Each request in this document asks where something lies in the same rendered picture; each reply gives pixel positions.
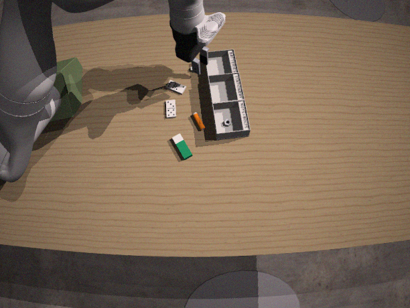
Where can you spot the green and white eraser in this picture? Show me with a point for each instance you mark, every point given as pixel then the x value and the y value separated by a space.
pixel 182 147

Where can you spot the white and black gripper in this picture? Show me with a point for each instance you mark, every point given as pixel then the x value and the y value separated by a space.
pixel 193 34

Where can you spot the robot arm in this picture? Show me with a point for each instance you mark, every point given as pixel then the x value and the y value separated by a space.
pixel 28 66

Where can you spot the grey three-compartment bin rack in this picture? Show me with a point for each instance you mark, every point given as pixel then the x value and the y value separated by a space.
pixel 226 85

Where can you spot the orange aa battery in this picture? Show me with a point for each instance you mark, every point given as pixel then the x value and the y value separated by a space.
pixel 198 121

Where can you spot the white domino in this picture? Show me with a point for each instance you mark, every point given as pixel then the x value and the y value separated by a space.
pixel 176 87
pixel 171 108

